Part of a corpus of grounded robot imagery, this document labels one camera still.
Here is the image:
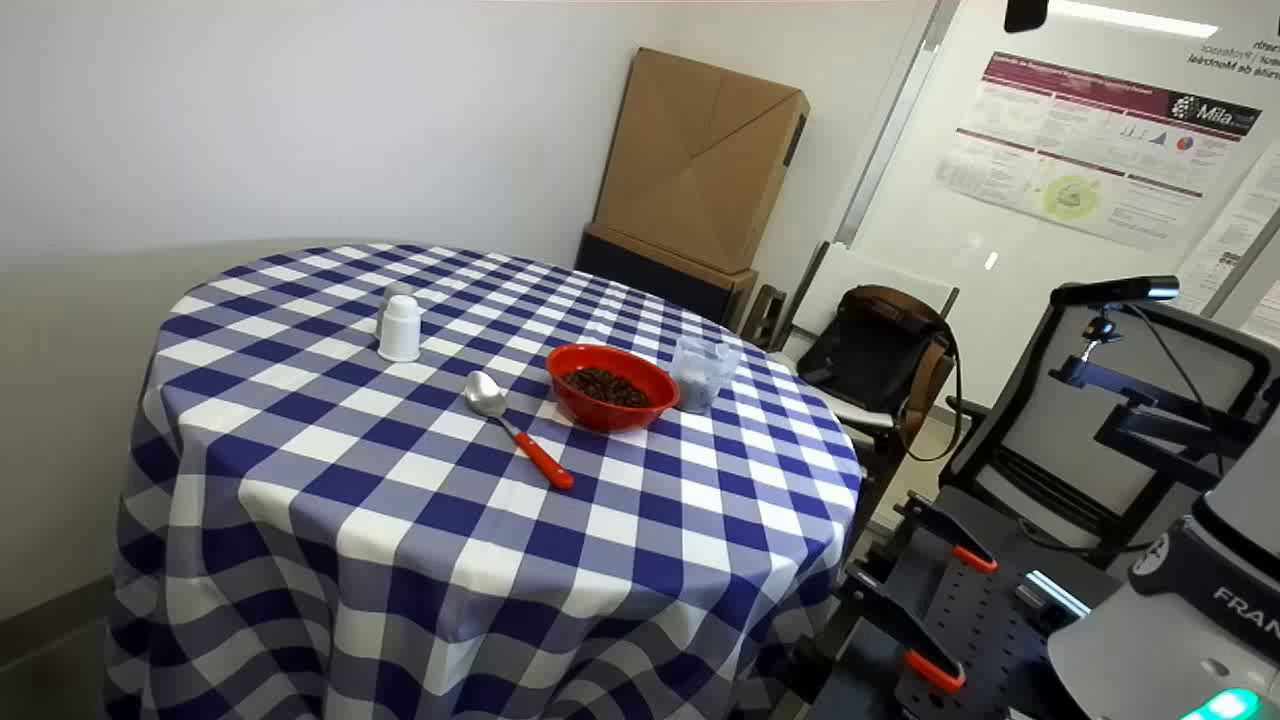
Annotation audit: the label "white poster with purple header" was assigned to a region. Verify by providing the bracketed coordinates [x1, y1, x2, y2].
[934, 47, 1266, 257]

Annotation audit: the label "brown cardboard box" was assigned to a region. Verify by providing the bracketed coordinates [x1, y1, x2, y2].
[589, 43, 811, 282]

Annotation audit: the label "red plastic bowl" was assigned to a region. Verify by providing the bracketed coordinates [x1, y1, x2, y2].
[539, 341, 682, 438]

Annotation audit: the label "black mesh office chair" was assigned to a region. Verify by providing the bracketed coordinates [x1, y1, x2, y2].
[934, 272, 1280, 573]

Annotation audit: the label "small white shaker bottle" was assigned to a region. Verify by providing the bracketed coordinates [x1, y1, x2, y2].
[375, 291, 426, 367]

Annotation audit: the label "brown and black bag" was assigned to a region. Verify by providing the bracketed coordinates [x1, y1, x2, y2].
[796, 282, 968, 470]

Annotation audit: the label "clear plastic measuring jug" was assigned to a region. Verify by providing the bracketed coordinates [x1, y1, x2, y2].
[669, 331, 741, 416]

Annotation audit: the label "blue white checked tablecloth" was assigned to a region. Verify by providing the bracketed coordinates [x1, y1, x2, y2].
[100, 238, 870, 720]

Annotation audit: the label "metal spoon with red handle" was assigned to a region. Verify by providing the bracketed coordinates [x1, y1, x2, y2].
[459, 367, 581, 495]

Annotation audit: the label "black clamp with orange handle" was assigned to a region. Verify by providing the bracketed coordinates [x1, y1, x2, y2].
[838, 563, 972, 701]
[893, 491, 1003, 581]

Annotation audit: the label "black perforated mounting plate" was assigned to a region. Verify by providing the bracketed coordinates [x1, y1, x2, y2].
[796, 483, 1123, 720]

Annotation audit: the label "brown food pieces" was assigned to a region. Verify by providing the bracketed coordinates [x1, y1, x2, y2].
[557, 364, 654, 413]

